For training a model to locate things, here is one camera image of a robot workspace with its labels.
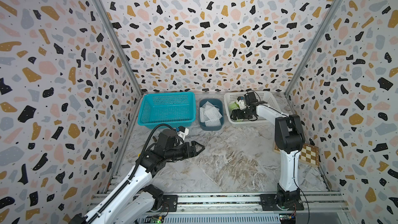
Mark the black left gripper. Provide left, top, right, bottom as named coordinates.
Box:
left=165, top=140, right=205, bottom=162

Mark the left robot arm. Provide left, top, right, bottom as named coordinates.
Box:
left=70, top=124, right=205, bottom=224

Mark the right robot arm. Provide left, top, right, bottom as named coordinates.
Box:
left=224, top=91, right=305, bottom=211

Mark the white foam nets pile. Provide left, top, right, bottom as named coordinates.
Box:
left=199, top=101, right=222, bottom=128

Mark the dark blue net bin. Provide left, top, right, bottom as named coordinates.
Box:
left=199, top=98, right=224, bottom=131

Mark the white plastic basket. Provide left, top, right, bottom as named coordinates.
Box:
left=224, top=91, right=281, bottom=127

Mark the teal plastic basket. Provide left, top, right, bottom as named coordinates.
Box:
left=137, top=92, right=197, bottom=129

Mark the wooden chessboard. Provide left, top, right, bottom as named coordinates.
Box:
left=273, top=142, right=320, bottom=167

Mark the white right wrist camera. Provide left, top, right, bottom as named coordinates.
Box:
left=236, top=96, right=246, bottom=110

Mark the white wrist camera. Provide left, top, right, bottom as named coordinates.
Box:
left=236, top=96, right=246, bottom=110
left=176, top=126, right=189, bottom=141

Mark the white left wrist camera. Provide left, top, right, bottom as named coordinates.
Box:
left=176, top=126, right=189, bottom=141

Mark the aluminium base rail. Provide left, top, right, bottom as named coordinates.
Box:
left=93, top=191, right=352, bottom=224

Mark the black corrugated cable conduit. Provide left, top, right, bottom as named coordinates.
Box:
left=83, top=123, right=175, bottom=224

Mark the aluminium corner post right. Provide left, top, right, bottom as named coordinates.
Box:
left=284, top=0, right=343, bottom=97

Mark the aluminium corner post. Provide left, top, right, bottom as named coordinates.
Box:
left=284, top=0, right=343, bottom=97
left=92, top=0, right=144, bottom=97

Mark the aluminium corner post left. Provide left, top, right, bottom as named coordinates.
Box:
left=92, top=0, right=144, bottom=97

